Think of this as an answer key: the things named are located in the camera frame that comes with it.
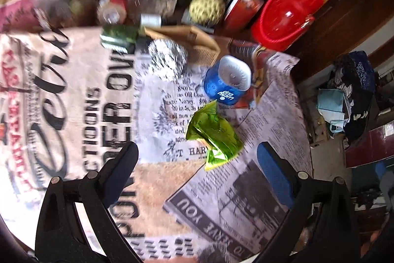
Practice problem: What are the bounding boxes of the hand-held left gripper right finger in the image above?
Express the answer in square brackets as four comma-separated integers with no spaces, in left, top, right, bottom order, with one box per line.
[255,141,359,263]

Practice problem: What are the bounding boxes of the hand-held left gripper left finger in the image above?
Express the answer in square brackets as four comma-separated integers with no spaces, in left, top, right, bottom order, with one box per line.
[34,141,145,263]

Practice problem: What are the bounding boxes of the green wrapper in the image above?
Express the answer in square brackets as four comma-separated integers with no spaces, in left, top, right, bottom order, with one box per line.
[185,100,244,172]

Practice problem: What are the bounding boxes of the dark green can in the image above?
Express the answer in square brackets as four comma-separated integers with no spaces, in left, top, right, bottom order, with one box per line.
[100,24,140,48]

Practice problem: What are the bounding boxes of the small bottle with white label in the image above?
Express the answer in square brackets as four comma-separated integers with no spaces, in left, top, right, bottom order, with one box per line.
[139,13,164,28]

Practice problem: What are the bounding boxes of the blue face mask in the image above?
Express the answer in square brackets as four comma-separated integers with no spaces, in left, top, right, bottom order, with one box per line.
[317,88,347,134]

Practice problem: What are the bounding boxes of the printed newspaper-style tablecloth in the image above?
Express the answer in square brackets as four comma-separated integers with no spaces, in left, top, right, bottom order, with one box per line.
[0,0,313,263]

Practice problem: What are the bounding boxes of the blue paper cup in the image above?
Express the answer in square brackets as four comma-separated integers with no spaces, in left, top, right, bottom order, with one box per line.
[203,55,252,103]

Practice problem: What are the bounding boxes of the maroon box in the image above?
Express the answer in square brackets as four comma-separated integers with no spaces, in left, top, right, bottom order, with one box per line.
[344,124,394,168]

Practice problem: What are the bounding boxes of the pile of dark clothes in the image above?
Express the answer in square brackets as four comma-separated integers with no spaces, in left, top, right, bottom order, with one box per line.
[326,50,378,140]

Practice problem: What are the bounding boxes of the crumpled foil ball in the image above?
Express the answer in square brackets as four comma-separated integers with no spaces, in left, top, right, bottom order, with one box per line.
[148,39,189,81]

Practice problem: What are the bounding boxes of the red thermos jug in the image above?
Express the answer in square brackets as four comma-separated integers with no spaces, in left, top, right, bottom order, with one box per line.
[251,0,324,52]

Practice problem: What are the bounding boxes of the brown paper bag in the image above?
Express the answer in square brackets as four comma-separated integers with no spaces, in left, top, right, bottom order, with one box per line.
[144,25,221,66]

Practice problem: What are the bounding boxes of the red sauce squeeze bottle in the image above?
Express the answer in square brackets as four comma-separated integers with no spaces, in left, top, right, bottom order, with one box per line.
[223,0,275,32]

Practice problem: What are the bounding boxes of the green custard apple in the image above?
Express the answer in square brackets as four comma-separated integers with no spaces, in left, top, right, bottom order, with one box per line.
[188,0,226,26]

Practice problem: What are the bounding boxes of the dark wooden door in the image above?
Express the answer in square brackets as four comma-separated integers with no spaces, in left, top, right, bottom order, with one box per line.
[288,0,394,75]

